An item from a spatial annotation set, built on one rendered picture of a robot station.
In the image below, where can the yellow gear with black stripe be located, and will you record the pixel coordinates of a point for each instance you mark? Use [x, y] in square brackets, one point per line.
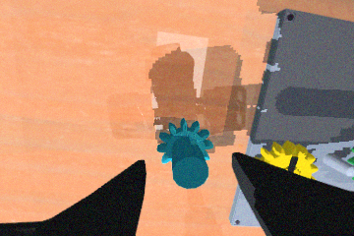
[293, 158]

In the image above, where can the teal gear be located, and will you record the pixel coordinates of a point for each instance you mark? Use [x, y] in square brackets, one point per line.
[186, 148]

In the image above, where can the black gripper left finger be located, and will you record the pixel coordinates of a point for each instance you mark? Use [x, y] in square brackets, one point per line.
[114, 209]

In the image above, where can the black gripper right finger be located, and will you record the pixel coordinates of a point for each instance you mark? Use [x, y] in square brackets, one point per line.
[287, 204]

